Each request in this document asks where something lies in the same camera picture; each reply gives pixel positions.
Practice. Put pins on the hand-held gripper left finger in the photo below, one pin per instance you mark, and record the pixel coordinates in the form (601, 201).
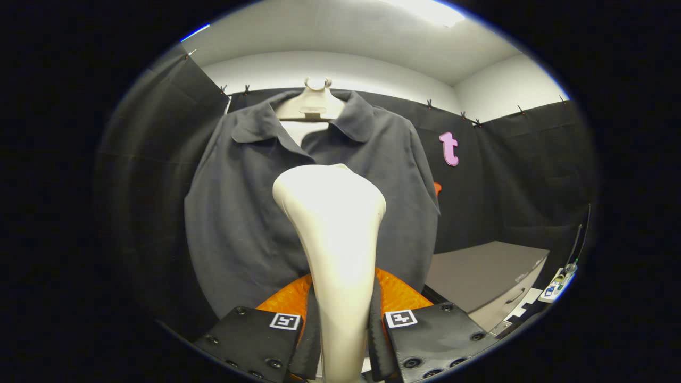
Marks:
(310, 351)

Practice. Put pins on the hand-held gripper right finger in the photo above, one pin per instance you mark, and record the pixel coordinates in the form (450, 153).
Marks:
(379, 351)

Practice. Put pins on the cream garment steamer head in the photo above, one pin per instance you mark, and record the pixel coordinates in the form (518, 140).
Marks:
(332, 229)

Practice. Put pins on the dark grey button shirt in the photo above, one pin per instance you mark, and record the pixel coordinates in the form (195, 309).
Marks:
(239, 213)

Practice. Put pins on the cream clothes hanger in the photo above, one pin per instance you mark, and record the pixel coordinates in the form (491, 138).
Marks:
(314, 103)

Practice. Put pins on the grey cabinet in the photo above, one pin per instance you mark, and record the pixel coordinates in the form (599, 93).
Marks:
(479, 266)

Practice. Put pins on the white paper sheet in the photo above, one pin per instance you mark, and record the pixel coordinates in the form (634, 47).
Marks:
(526, 303)

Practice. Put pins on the colourful clutter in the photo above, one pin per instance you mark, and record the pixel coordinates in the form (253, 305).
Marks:
(558, 284)

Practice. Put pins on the black backdrop cloth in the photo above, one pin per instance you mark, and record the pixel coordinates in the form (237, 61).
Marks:
(505, 186)

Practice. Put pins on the row of black clips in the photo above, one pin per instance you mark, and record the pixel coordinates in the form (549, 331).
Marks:
(429, 103)

